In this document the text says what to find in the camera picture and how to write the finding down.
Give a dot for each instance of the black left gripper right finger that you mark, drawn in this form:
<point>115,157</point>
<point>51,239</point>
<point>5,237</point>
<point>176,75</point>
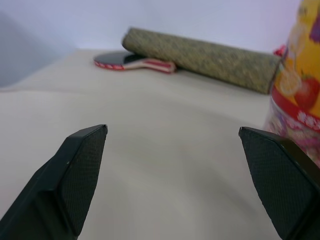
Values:
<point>280,180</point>

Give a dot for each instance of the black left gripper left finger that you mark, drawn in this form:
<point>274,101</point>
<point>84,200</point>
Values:
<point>62,185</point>

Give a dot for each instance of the small red object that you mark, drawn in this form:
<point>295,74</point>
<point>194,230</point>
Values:
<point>280,50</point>

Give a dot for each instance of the colourful fruit-print snack bag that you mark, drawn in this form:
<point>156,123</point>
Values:
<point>297,82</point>

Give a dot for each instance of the black red table tennis paddle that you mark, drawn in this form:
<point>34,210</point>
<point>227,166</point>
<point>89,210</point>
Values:
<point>130,63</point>

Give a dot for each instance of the rolled woven straw mat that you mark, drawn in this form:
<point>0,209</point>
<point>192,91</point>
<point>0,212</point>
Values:
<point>200,60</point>

